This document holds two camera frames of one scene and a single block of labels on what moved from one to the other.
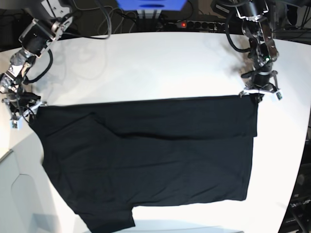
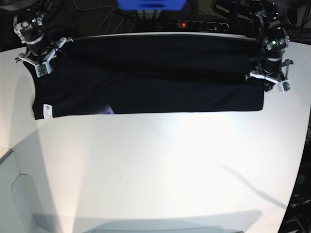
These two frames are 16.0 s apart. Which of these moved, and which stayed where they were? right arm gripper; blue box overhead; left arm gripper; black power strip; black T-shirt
Moved: black T-shirt; left arm gripper; right arm gripper
Stayed: blue box overhead; black power strip
